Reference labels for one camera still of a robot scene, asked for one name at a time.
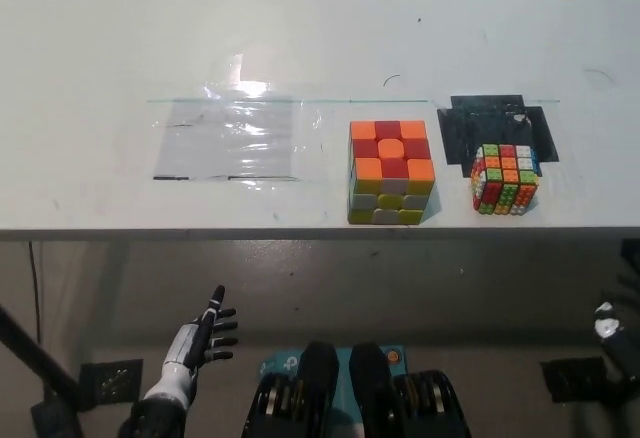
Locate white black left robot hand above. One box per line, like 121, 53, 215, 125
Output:
160, 285, 239, 375

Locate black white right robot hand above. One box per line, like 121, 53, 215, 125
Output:
592, 277, 640, 384

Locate small studded multicolour puzzle cube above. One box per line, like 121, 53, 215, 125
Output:
469, 143, 542, 217

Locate robot legs and base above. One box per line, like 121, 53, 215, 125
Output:
242, 340, 471, 438

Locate large orange red puzzle cube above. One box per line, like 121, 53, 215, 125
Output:
346, 119, 437, 227

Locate black slanted stand leg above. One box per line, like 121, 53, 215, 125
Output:
0, 302, 87, 438

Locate teal cardboard box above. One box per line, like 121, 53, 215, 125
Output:
257, 346, 407, 412

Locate clear plastic sheet over paper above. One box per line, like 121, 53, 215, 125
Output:
146, 52, 326, 185

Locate black tape patch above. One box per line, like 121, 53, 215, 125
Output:
436, 95, 560, 165

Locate thin black cable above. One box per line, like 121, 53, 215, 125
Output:
27, 241, 44, 347

